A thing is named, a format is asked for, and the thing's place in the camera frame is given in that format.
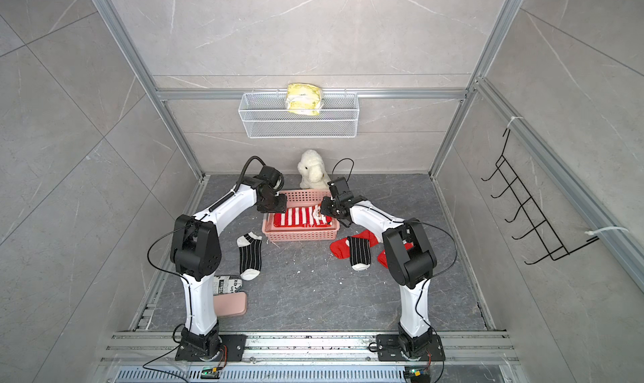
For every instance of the black wall hook rack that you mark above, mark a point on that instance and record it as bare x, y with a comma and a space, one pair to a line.
527, 208

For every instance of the pink case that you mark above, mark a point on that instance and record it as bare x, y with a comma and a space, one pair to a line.
230, 304

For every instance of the white wire wall basket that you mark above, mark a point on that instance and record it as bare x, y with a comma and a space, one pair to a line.
265, 115

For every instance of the metal base rail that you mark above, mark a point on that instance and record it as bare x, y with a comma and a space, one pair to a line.
466, 356

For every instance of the red plain sock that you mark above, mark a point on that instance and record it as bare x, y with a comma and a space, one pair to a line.
341, 248

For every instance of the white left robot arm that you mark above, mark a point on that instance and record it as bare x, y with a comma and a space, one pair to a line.
196, 254

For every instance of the yellow packet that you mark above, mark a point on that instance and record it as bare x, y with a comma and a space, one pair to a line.
304, 99

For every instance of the white plush toy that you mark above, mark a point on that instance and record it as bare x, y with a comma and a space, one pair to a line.
312, 171

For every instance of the pink plastic basket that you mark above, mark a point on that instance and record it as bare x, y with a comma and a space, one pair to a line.
300, 198

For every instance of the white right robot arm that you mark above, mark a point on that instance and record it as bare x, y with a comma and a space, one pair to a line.
410, 260

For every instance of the black white striped sock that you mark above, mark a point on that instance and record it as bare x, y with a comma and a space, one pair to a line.
250, 250

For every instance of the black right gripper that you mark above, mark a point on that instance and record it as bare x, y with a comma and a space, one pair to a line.
325, 206

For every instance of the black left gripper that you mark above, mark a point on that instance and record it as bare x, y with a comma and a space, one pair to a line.
282, 207

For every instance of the red snowflake sock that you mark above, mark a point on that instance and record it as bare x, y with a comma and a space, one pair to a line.
382, 257

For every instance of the red white santa sock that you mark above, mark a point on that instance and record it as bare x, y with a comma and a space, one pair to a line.
302, 218

